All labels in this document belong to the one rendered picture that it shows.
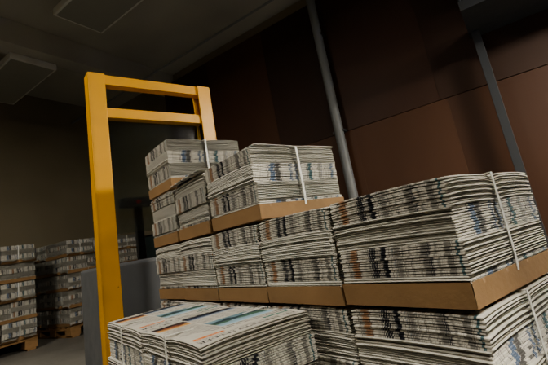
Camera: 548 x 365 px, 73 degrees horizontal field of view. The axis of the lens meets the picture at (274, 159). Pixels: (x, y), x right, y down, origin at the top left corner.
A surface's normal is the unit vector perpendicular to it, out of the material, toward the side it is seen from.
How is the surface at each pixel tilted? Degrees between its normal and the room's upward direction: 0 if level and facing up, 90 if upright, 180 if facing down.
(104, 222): 90
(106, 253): 90
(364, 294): 91
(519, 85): 90
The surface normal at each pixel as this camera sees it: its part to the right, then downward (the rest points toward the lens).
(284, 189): 0.62, -0.28
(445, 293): -0.79, 0.04
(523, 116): -0.57, -0.08
